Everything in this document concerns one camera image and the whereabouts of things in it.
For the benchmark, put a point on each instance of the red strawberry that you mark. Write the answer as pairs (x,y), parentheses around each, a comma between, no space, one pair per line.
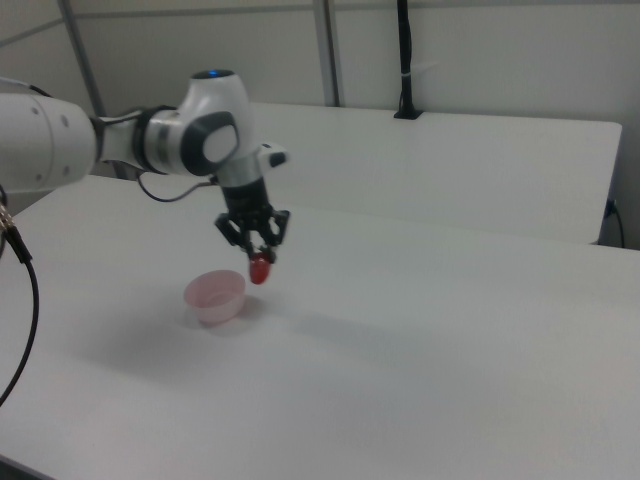
(260,272)

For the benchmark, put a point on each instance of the pink plastic bowl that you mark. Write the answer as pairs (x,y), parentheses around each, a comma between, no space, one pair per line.
(215,300)

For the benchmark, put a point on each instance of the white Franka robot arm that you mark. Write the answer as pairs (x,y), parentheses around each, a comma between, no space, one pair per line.
(50,140)

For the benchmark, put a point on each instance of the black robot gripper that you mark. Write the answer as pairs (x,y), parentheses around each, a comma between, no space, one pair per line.
(246,200)

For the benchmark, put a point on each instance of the grey slanted partition post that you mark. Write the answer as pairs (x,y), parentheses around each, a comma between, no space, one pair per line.
(85,60)

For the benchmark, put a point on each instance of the black camera pole with base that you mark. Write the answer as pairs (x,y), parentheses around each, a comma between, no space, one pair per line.
(406,50)

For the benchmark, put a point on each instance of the grey metal partition post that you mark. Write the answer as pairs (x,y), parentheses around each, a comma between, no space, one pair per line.
(331,50)

